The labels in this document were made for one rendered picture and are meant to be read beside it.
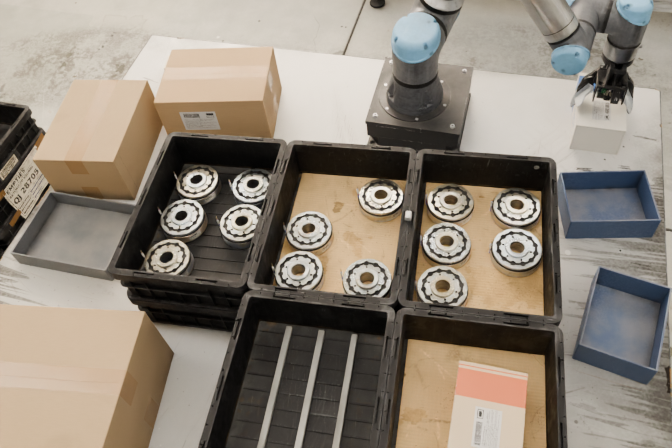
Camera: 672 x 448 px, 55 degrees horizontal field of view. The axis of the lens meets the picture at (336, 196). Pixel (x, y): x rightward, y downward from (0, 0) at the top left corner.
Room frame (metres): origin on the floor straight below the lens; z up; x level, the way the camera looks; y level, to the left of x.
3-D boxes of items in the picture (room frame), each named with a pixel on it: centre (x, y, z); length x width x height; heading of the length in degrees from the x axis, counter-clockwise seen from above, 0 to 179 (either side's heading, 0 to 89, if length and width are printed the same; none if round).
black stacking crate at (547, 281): (0.71, -0.28, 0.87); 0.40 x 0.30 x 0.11; 163
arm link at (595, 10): (1.15, -0.62, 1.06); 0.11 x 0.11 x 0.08; 59
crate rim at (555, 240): (0.71, -0.28, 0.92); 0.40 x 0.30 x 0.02; 163
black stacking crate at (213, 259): (0.89, 0.29, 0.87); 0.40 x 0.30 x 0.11; 163
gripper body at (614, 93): (1.11, -0.71, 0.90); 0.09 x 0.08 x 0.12; 158
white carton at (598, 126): (1.14, -0.72, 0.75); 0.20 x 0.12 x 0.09; 158
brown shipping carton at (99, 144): (1.29, 0.61, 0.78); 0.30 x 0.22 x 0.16; 167
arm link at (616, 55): (1.12, -0.72, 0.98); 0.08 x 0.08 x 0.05
